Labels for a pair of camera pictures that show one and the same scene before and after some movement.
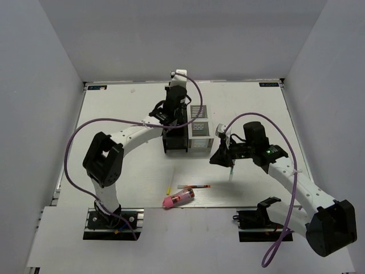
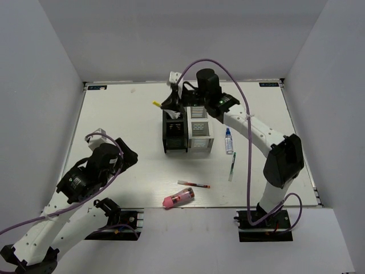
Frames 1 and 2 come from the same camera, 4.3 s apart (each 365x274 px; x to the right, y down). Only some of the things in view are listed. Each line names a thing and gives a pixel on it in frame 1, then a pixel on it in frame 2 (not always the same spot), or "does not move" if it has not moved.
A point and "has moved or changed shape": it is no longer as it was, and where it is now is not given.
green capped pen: (231, 174) does not move
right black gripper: (223, 156) -> (173, 102)
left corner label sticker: (96, 87) does not move
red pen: (189, 186) has moved or changed shape
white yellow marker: (169, 188) -> (156, 104)
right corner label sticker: (268, 84) does not move
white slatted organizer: (201, 140) does not move
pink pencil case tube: (184, 196) does not move
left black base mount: (100, 226) does not move
